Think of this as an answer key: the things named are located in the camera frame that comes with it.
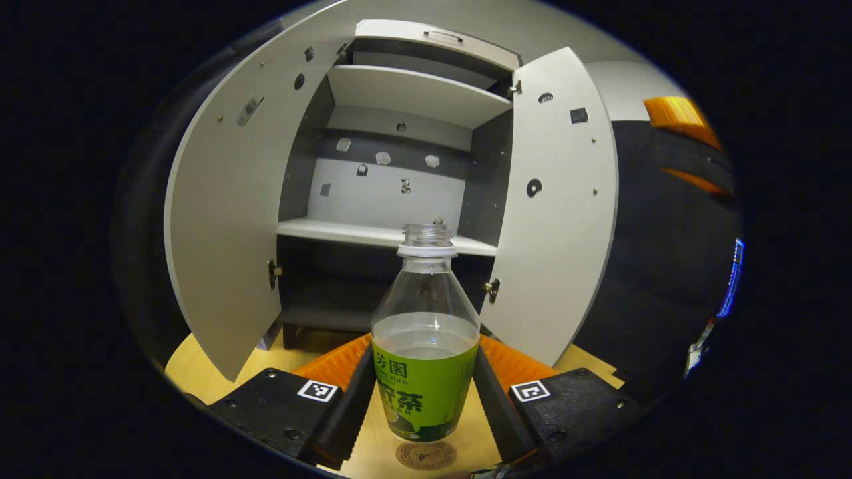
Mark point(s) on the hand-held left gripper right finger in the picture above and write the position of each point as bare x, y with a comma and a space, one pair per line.
496, 412

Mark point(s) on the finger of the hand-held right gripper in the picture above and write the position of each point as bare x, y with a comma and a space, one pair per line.
699, 174
682, 120

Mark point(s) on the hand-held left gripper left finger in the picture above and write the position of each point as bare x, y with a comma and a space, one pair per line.
346, 412

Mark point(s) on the clear bottle with green label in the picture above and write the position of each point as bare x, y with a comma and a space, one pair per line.
425, 392

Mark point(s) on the round brown coaster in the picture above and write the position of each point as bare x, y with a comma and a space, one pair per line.
426, 456

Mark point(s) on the white cabinet door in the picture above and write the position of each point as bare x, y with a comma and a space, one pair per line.
226, 219
559, 253

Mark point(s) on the white cabinet shelf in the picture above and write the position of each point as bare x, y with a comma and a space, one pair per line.
413, 93
346, 233

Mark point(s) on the black backdrop cloth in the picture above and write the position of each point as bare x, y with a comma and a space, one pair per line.
652, 266

